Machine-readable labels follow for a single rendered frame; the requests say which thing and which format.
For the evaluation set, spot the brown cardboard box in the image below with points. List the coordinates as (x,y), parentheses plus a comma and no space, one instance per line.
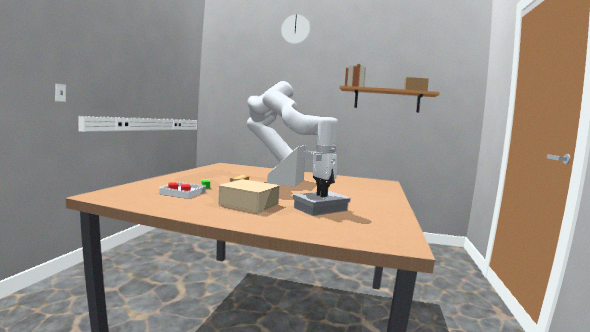
(239,177)

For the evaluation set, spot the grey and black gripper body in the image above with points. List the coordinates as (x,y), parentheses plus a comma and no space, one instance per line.
(322,169)

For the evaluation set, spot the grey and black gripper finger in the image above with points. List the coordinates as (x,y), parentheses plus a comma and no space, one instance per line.
(324,189)
(319,183)

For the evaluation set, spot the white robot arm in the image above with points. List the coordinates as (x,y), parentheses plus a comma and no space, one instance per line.
(277,101)

